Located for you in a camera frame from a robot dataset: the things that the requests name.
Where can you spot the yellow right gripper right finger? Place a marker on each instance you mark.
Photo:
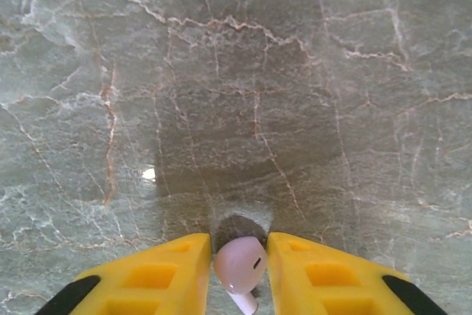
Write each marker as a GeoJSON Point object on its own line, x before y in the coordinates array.
{"type": "Point", "coordinates": [324, 282]}

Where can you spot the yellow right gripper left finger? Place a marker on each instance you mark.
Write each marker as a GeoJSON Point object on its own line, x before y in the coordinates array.
{"type": "Point", "coordinates": [155, 278]}

